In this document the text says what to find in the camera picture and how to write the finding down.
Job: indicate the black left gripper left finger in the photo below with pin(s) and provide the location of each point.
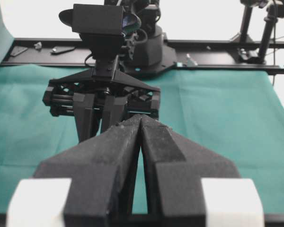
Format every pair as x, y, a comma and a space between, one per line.
102, 170

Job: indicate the right gripper rail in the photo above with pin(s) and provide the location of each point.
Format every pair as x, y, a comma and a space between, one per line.
104, 87

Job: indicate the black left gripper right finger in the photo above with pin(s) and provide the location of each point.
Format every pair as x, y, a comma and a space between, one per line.
173, 168

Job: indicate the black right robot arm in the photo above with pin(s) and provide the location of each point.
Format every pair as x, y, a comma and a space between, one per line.
149, 33

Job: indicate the green table cloth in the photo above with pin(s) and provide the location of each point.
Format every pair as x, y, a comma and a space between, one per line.
234, 113

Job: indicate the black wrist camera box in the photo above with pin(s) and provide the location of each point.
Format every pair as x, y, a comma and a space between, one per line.
102, 28

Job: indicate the black stand post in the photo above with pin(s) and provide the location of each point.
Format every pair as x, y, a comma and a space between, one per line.
242, 36

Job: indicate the black aluminium frame rail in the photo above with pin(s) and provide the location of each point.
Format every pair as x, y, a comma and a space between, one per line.
183, 54

